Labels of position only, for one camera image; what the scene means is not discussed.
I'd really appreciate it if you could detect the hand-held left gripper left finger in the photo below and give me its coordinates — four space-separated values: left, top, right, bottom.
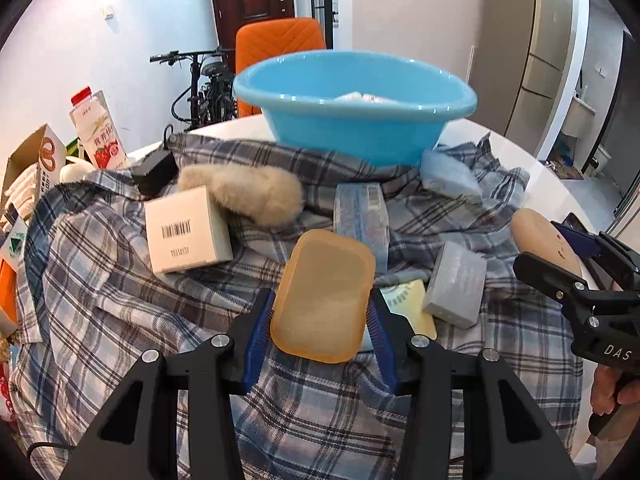
60 287 277 480

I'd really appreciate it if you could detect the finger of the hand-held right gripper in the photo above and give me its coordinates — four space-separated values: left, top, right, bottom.
514 252 593 322
550 220 640 292

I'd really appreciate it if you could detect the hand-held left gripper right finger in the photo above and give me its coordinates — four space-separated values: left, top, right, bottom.
367 290 572 480

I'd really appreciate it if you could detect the tan brown bottle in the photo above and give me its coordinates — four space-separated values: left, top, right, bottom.
511 208 585 283

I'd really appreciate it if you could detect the orange soap box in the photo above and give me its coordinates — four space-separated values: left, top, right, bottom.
270 229 377 365

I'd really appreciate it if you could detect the blue plastic basin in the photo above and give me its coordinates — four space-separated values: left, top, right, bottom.
232 50 478 168

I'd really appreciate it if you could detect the person's right hand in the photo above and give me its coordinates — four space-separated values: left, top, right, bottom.
590 364 632 417

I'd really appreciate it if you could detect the black remote control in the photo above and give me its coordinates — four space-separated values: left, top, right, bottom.
562 212 591 235

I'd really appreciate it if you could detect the light blue patterned bottle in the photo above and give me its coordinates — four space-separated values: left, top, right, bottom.
360 279 437 353

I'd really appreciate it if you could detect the grey cardboard box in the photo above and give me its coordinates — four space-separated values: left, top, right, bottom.
421 241 488 329

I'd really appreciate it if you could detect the white barcode box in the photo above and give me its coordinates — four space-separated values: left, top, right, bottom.
144 185 235 274

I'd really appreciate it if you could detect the blue wipes packet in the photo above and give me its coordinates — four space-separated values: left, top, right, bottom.
334 182 391 271

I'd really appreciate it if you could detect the blue plaid shirt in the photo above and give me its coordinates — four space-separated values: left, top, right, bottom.
10 132 586 480

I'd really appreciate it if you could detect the beige furry pouch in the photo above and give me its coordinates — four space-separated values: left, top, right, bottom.
177 165 306 225

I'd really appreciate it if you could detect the black power adapter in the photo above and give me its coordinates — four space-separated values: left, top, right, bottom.
131 149 179 196

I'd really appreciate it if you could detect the beige refrigerator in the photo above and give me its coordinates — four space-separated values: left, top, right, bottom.
470 0 591 161

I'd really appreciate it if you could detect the white plastic bag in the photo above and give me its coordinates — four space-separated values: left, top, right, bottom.
59 155 96 183

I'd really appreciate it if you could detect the black bicycle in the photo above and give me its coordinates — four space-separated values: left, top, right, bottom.
150 47 238 133

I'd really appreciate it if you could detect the orange tissue box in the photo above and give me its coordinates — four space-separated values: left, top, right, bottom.
0 260 18 336

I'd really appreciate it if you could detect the red snack packet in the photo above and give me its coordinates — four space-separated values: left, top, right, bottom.
0 375 18 423

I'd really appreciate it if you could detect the milk carton with red cap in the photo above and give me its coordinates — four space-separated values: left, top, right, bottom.
69 86 128 171

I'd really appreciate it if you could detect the green and white cup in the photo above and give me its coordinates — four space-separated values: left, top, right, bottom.
0 215 31 271

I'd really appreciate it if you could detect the pile of white sachets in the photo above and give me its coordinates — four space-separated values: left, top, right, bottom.
5 162 43 211

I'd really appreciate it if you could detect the brown cardboard box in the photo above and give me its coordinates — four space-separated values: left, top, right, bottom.
0 124 68 231

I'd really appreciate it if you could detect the orange chair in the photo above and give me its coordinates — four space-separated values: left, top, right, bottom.
235 17 327 118

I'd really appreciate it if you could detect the black cable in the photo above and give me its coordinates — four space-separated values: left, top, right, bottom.
27 441 77 461

